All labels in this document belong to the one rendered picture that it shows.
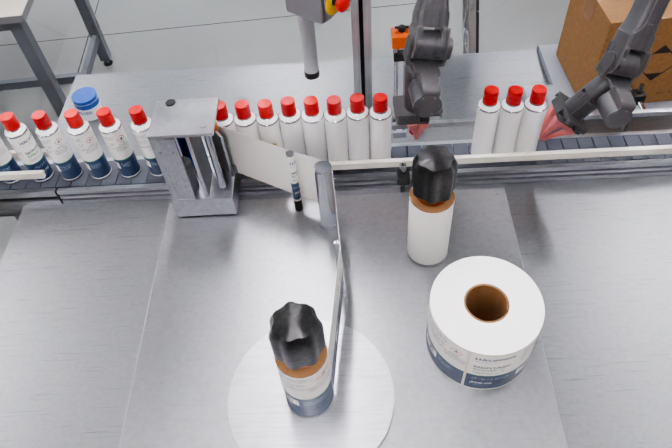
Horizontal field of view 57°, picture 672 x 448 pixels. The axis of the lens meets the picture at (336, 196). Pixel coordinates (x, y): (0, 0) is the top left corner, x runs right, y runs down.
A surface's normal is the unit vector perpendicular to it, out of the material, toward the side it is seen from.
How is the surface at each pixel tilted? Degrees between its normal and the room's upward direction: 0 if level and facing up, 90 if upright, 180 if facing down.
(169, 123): 0
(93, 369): 0
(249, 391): 0
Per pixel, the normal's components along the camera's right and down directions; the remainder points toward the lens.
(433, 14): 0.14, 0.36
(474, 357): -0.34, 0.73
